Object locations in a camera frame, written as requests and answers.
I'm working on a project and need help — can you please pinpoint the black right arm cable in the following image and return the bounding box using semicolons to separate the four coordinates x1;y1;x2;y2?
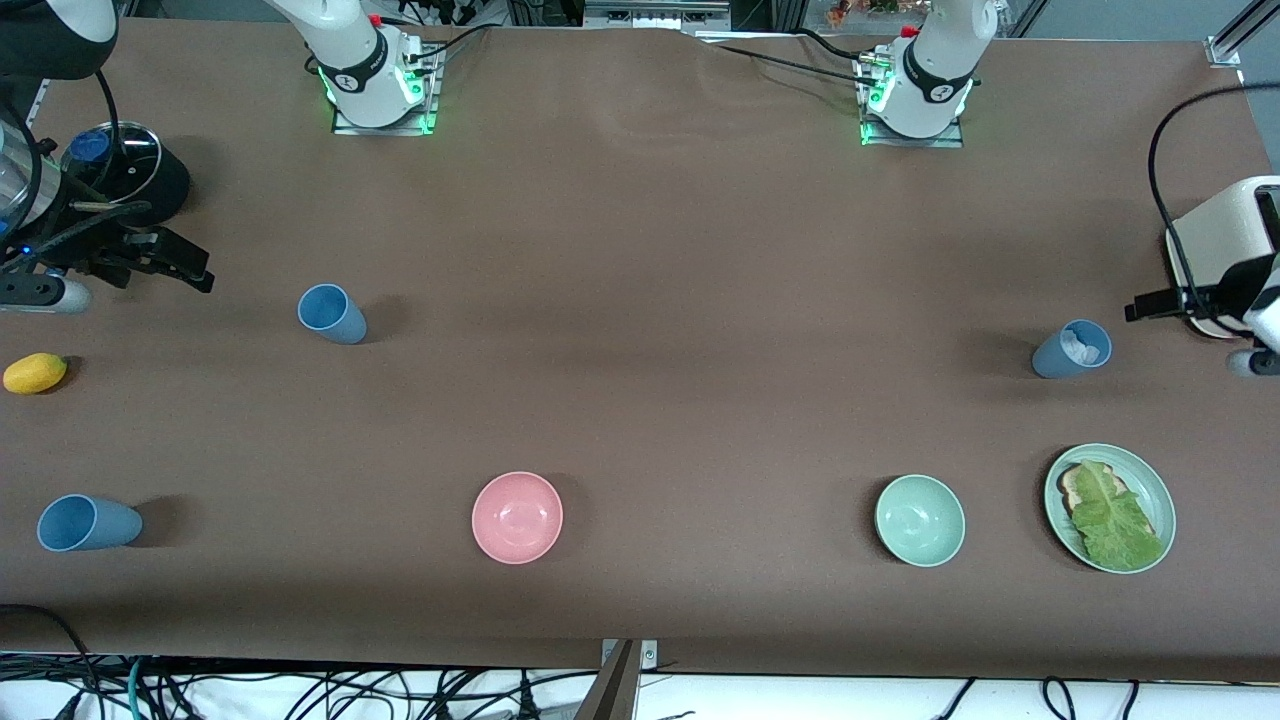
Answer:
93;68;127;201

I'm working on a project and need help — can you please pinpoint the toast bread slice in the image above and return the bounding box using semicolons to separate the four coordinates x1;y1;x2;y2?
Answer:
1060;463;1131;517

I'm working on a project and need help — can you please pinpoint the pale green plate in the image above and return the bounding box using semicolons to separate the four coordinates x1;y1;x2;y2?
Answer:
1044;443;1177;575

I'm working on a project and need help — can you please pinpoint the blue plastic cup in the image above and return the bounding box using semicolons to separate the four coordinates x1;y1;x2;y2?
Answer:
37;495;144;553
297;284;368;345

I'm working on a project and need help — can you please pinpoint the green lettuce leaf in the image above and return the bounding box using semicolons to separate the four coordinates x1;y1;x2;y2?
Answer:
1070;460;1166;571

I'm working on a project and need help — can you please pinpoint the metal table edge bracket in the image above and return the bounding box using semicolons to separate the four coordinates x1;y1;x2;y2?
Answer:
600;639;659;671

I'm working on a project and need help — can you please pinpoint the grey background device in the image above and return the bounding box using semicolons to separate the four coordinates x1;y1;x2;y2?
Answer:
582;0;733;32

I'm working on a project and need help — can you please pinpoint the yellow lemon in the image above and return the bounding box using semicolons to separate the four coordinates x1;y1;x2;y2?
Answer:
3;352;69;395

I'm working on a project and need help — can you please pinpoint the black pot with glass lid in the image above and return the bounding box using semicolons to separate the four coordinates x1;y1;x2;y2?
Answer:
60;120;192;227

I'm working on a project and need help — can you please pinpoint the blue cup with paper inside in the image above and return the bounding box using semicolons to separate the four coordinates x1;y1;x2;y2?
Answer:
1031;319;1113;379

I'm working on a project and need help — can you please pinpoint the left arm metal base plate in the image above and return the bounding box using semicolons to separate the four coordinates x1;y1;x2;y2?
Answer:
858;48;967;149

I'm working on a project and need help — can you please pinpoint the pink bowl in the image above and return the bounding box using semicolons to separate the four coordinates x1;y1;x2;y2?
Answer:
471;471;564;565

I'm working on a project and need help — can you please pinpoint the dark table leg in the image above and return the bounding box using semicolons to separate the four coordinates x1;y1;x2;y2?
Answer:
574;640;641;720

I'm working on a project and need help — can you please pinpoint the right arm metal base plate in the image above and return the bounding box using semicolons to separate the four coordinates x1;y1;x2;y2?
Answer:
331;42;442;136

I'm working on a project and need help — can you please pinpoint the beige toaster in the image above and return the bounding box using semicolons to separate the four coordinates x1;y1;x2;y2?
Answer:
1164;176;1280;341

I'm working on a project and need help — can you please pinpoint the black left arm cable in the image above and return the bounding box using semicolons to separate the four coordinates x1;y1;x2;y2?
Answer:
1147;84;1280;306

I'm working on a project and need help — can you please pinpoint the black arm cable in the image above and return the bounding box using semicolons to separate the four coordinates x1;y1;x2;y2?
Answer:
93;68;127;201
1147;84;1280;306

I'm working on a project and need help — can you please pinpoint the pale green bowl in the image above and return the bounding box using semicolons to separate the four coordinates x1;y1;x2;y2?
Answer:
875;474;967;568

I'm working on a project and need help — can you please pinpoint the black base power cable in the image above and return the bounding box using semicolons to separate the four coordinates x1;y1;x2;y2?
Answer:
700;28;886;89
405;22;493;63

